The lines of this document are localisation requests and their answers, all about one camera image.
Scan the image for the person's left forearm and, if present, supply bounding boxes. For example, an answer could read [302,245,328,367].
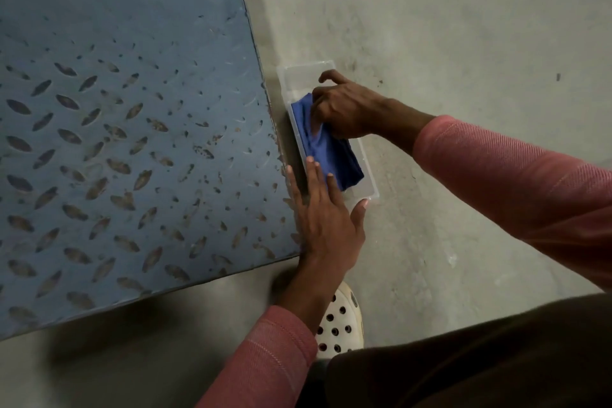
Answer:
[196,254,350,408]

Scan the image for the clear plastic box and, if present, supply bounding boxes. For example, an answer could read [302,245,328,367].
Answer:
[276,60,381,201]

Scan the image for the white perforated clog shoe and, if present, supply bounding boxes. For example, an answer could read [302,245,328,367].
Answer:
[315,281,365,361]

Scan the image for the person's dark trousers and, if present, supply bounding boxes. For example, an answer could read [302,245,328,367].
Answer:
[296,293,612,408]

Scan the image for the person's right forearm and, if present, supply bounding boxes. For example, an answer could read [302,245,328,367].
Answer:
[380,98,612,292]

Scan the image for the blue cloth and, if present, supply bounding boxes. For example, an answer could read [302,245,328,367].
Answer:
[290,92,365,192]

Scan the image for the person's left hand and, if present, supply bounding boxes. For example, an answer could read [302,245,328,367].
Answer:
[285,157,372,275]

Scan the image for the person's right hand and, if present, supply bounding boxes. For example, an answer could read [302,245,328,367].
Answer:
[311,69,392,141]

